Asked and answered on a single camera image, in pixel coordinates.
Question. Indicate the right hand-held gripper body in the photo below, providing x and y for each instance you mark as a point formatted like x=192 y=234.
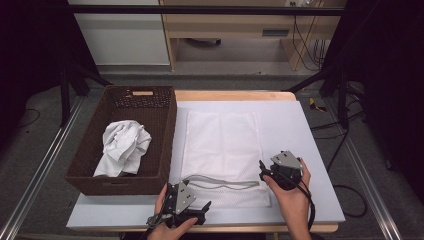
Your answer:
x=286 y=166

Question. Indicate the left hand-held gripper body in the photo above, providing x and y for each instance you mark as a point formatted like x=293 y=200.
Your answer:
x=184 y=197

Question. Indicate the white mesh laundry bag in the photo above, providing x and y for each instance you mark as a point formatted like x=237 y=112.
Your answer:
x=221 y=146

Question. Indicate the white cloth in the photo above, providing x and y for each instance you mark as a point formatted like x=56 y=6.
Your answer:
x=123 y=143

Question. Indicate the brown wicker basket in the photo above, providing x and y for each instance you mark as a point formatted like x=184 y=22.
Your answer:
x=83 y=150

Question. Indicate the person's right hand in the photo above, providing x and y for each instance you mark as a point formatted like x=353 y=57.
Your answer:
x=295 y=201

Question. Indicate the person's left hand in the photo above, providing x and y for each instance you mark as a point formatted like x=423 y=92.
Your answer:
x=166 y=233

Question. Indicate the white mesh garment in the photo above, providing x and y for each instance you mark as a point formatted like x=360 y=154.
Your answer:
x=293 y=133

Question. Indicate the yellow and black tool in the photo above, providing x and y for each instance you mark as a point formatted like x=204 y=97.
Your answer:
x=313 y=104

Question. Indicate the black metal stand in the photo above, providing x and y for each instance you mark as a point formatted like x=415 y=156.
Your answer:
x=342 y=100
x=65 y=96

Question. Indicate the black curtain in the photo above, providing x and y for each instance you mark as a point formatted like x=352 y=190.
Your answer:
x=30 y=50
x=386 y=66

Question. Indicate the wooden desk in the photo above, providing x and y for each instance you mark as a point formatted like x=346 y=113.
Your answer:
x=233 y=25

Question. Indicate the white cabinet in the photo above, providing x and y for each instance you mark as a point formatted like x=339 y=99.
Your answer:
x=123 y=36

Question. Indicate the aluminium floor rail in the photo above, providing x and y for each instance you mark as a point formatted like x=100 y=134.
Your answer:
x=370 y=180
x=40 y=166

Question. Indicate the black horizontal frame bar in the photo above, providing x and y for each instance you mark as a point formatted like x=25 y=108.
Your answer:
x=200 y=10

